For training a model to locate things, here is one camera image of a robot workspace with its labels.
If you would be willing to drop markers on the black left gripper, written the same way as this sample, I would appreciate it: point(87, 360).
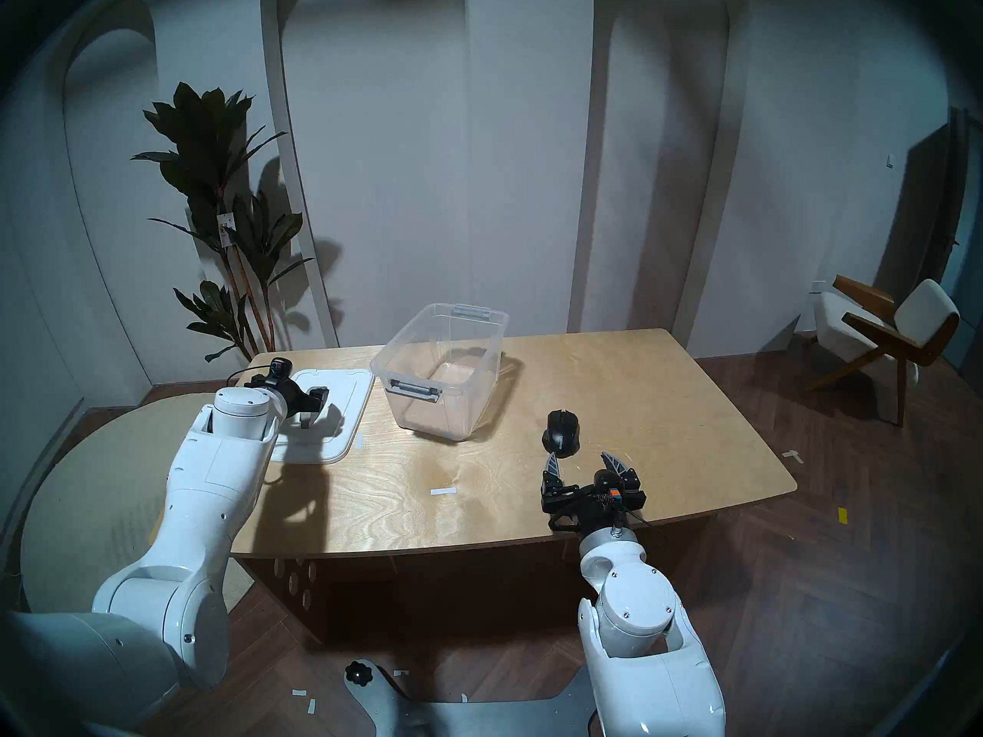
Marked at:
point(298, 401)

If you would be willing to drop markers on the clear plastic storage container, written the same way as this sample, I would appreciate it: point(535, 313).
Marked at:
point(461, 405)

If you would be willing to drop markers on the black computer mouse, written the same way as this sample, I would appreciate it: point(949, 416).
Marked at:
point(561, 432)

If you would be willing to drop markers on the black star knob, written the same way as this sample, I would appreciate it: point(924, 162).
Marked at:
point(359, 673)

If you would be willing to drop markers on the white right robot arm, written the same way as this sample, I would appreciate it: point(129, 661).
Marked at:
point(630, 605)

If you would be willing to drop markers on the grey metal robot base plate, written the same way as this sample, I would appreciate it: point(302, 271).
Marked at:
point(461, 720)

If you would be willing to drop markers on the tall dark green plant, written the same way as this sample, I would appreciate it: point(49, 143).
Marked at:
point(203, 129)

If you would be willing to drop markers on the light wooden table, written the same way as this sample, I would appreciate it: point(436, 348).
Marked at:
point(653, 405)

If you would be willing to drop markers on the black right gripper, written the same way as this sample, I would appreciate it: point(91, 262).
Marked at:
point(599, 505)

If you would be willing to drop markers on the white plant tag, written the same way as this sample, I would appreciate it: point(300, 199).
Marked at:
point(226, 229)

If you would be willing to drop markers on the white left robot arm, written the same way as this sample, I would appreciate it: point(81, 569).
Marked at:
point(207, 474)

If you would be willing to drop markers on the white wooden armchair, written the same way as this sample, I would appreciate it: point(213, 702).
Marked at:
point(841, 321)

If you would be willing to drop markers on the round beige rug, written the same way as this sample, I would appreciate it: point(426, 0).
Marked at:
point(92, 497)

